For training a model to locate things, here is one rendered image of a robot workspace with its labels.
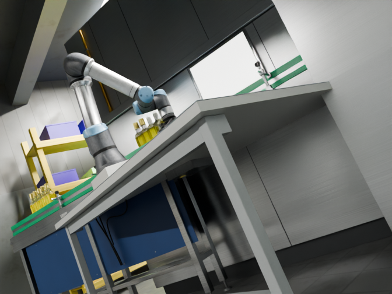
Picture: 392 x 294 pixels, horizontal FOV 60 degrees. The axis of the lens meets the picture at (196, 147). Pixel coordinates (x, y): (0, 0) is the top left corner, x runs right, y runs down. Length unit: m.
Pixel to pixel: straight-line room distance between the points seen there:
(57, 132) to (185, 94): 2.50
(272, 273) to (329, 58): 0.92
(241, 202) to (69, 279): 2.03
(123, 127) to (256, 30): 1.16
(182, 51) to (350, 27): 1.11
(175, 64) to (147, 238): 1.10
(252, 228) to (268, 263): 0.10
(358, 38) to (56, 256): 2.40
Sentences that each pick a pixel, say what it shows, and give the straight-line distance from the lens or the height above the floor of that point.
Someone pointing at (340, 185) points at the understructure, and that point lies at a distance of 1.91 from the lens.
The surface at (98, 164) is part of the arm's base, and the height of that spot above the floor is 0.84.
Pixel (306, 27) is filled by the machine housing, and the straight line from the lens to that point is 1.58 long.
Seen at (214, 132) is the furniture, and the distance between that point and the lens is 0.98.
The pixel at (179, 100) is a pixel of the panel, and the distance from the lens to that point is 2.22.
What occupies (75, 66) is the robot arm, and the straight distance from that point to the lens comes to 1.80.
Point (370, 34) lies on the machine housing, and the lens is 1.53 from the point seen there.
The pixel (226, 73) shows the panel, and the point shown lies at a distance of 2.07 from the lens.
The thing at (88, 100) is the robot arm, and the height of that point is 1.21.
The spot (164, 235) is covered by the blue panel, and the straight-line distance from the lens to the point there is 2.07.
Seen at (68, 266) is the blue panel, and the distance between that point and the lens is 2.77.
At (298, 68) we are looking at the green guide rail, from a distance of 1.75.
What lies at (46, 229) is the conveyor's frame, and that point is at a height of 0.80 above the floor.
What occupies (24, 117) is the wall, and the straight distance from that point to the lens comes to 5.27.
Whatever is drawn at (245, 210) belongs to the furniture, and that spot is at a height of 0.43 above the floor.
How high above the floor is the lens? 0.47
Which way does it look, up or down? 10 degrees up
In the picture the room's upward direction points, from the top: 23 degrees counter-clockwise
